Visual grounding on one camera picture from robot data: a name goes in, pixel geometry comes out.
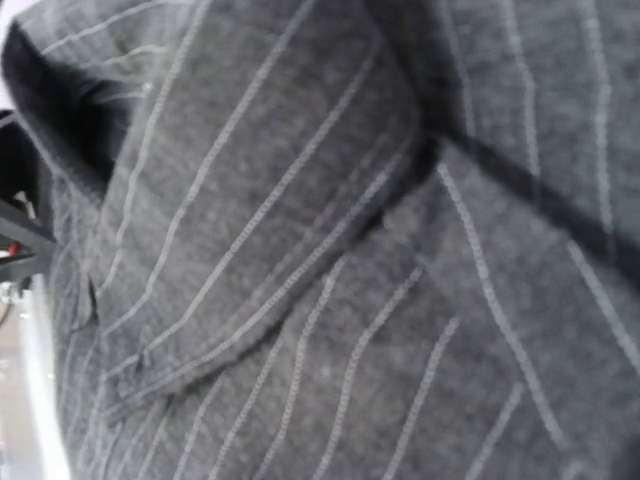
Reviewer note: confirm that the black pinstripe long sleeve shirt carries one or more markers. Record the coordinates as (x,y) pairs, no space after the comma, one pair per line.
(337,239)

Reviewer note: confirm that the front aluminium rail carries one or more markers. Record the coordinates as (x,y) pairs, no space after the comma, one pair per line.
(31,443)

